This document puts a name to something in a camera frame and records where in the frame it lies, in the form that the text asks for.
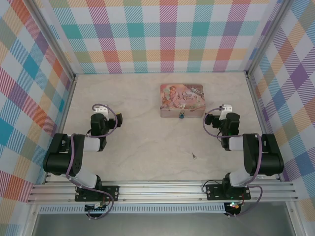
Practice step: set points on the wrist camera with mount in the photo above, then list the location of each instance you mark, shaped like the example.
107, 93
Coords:
101, 109
226, 110

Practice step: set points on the long aluminium mounting rail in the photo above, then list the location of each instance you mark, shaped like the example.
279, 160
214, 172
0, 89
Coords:
160, 189

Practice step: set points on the aluminium right side rail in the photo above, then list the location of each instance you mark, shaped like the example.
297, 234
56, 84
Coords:
258, 108

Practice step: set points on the grey metal shelf panel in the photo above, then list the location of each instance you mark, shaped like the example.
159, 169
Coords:
160, 225

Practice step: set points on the aluminium right frame post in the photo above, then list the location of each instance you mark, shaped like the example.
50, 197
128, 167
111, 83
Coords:
264, 39

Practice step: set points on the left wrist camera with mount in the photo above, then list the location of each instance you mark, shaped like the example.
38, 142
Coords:
101, 109

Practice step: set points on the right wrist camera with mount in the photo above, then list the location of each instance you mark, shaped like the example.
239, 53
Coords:
226, 110

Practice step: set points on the pink illustrated tin box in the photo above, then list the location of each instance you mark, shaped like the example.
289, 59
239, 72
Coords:
182, 98

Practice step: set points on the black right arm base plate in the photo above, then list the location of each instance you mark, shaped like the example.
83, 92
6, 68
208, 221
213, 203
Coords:
214, 192

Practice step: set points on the aluminium left frame post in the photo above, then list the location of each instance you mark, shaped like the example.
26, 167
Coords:
51, 41

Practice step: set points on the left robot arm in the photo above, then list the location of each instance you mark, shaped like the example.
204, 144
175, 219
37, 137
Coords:
61, 159

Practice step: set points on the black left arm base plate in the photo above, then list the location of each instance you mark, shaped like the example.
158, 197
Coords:
110, 193

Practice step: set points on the aluminium left side rail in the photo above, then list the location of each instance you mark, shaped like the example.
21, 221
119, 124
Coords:
65, 110

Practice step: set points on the aluminium frame post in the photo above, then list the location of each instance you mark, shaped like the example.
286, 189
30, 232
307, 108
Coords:
264, 39
51, 41

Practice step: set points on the small silver key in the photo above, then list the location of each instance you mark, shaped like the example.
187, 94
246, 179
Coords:
194, 156

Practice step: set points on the small blue padlock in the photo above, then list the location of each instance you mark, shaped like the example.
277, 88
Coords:
182, 115

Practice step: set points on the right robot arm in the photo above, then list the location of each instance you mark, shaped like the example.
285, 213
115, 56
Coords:
270, 157

